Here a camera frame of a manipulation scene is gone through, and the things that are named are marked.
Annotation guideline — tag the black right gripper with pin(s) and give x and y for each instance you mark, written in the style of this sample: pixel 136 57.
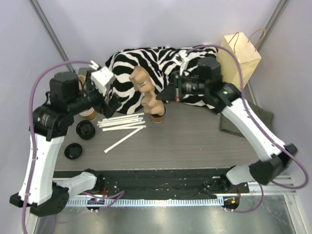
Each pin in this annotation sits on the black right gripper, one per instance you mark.
pixel 176 87

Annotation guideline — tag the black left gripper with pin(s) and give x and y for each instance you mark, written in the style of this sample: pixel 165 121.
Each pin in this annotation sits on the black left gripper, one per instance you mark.
pixel 106 107

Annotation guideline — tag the brown pulp cup carrier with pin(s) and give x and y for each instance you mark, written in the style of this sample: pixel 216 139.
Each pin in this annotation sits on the brown pulp cup carrier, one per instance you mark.
pixel 142 82

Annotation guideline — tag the brown paper takeout bag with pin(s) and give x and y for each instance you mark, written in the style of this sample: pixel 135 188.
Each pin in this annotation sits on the brown paper takeout bag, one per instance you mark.
pixel 247 56

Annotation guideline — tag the black plastic cup lid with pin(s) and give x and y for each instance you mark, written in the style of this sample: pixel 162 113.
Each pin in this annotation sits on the black plastic cup lid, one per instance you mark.
pixel 158 115

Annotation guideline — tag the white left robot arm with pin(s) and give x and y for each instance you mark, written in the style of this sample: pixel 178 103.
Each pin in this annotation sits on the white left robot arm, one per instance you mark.
pixel 51 121

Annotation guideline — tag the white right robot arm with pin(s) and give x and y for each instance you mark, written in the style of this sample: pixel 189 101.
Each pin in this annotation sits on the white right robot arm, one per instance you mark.
pixel 226 99

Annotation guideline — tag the white wrapped straw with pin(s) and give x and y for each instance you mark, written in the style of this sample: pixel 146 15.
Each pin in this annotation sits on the white wrapped straw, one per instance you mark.
pixel 119 120
pixel 123 128
pixel 121 117
pixel 118 123
pixel 123 139

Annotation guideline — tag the stack of paper cups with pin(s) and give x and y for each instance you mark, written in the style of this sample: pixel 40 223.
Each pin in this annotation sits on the stack of paper cups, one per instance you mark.
pixel 89 114

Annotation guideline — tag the stack of black lids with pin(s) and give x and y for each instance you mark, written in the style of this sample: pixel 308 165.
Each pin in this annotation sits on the stack of black lids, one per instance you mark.
pixel 85 130

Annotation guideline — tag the single black plastic lid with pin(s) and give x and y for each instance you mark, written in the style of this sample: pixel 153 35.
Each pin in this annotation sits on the single black plastic lid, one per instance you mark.
pixel 73 151

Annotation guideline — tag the olive green folded cloth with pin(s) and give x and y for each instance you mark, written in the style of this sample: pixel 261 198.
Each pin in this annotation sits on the olive green folded cloth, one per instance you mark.
pixel 236 121

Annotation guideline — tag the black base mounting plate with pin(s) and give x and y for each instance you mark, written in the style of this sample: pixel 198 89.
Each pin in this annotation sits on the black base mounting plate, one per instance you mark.
pixel 170 183

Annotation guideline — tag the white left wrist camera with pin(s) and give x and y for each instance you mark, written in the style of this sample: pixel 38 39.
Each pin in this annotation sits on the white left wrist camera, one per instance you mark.
pixel 102 77

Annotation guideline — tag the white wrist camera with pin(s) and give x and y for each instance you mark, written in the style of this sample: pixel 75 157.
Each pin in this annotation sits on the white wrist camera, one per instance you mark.
pixel 181 59
pixel 102 77

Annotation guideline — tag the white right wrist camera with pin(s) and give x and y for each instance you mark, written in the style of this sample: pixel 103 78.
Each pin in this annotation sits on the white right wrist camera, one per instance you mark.
pixel 181 59

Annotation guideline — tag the white slotted cable duct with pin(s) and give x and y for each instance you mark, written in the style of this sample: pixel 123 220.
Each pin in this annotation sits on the white slotted cable duct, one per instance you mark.
pixel 92 202

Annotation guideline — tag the aluminium frame rail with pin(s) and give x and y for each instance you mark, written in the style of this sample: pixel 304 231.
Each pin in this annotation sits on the aluminium frame rail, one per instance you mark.
pixel 48 28

